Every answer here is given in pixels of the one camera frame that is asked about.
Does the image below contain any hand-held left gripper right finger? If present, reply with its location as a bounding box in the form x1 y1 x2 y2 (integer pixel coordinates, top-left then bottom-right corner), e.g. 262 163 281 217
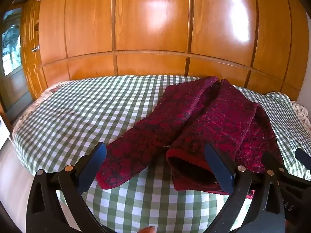
204 143 285 233

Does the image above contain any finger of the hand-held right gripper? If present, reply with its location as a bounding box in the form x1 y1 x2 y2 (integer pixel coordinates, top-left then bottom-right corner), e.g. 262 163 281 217
264 150 292 175
295 148 311 168

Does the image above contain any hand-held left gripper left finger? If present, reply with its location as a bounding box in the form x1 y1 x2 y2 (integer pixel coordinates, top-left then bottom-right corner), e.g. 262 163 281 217
26 142 107 233

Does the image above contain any wooden door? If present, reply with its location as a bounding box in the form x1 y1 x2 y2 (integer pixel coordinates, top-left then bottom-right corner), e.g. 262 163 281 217
21 0 49 100

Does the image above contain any green white checkered bedsheet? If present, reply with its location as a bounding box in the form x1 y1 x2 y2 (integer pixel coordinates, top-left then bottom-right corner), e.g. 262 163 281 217
13 74 311 233

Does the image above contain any red black floral garment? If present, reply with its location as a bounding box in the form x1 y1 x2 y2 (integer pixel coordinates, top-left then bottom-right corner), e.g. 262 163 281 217
96 76 285 196

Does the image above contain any dark door with glass pane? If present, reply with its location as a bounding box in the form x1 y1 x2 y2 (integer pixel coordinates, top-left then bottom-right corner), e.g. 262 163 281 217
0 6 33 124

